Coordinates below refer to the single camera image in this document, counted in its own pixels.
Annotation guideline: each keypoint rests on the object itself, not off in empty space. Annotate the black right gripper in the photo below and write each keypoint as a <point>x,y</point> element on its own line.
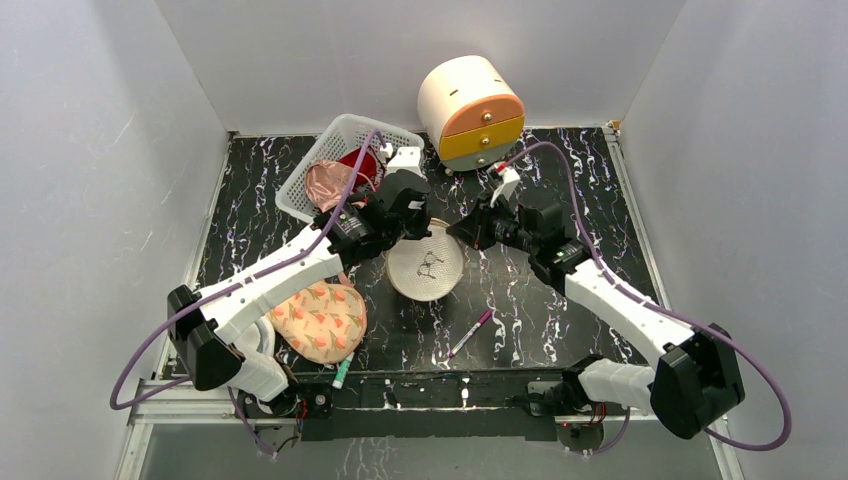
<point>482,225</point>

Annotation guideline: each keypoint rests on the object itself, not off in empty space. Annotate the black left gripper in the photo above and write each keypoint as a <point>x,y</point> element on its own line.
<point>419,230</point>

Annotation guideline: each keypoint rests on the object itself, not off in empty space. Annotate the white mesh laundry bag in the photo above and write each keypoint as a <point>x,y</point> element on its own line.
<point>428,269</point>

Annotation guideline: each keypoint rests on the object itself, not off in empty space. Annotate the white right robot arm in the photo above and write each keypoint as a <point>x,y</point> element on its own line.
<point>689,379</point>

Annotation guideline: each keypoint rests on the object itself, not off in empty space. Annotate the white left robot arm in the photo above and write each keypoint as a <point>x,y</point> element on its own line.
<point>204,325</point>

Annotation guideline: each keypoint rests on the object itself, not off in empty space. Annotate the red bra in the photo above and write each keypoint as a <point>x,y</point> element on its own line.
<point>370,173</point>

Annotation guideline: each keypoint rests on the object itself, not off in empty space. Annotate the pink satin bra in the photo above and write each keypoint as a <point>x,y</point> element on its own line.
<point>324,183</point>

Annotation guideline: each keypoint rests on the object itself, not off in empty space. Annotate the peach floral bra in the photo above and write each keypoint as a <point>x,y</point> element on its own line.
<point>324,323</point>

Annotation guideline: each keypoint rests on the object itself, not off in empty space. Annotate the white mesh bag lid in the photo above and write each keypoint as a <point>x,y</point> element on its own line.
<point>260,338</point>

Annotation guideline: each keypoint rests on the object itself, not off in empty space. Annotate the pink pen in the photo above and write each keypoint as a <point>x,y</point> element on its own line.
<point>470,333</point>

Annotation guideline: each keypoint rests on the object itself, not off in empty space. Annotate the white plastic basket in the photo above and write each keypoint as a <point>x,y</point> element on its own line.
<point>345,133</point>

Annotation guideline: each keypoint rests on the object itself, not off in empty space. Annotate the round white drawer cabinet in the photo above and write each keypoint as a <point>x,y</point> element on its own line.
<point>472,117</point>

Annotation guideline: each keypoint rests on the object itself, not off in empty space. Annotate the teal white marker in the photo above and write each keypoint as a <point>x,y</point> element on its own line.
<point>342,371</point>

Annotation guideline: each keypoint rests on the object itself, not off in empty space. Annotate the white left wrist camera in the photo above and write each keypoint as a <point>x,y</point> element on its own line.
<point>406,158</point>

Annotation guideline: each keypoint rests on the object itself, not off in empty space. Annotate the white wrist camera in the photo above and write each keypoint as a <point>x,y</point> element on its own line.
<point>406,158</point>
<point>506,181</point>

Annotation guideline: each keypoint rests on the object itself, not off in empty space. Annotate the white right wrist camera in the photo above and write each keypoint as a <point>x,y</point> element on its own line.
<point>506,181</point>

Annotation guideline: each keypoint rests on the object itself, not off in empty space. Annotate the black table front rail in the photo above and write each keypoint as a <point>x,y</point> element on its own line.
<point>404,404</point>

